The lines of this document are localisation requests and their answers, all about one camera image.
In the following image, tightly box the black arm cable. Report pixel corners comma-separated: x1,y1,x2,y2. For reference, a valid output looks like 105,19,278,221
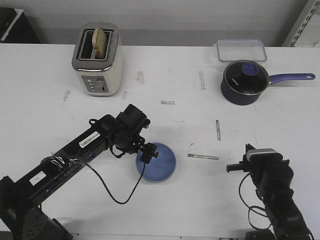
84,149,151,205
238,173,273,232

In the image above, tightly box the grey metal shelf upright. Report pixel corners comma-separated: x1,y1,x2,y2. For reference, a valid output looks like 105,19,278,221
281,0,320,48

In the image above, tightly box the black box in corner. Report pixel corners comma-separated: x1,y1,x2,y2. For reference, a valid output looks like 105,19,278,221
0,7,41,44

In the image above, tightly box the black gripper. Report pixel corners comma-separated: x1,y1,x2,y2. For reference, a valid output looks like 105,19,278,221
115,104,159,164
226,143,263,180

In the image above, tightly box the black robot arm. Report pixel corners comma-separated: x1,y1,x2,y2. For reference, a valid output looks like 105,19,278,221
226,143,314,240
0,104,158,240

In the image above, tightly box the clear plastic food container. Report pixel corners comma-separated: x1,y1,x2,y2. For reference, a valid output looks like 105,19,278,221
213,39,267,63

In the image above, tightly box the glass pot lid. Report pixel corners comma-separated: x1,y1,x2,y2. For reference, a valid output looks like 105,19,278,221
223,60,270,96

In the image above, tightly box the blue bowl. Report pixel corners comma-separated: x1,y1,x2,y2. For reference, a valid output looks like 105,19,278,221
135,142,177,183

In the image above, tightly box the toast slice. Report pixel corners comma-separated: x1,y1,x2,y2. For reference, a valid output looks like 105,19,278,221
91,27,107,59

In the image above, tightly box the cream and steel toaster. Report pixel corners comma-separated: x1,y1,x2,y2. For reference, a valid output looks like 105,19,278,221
71,22,124,97

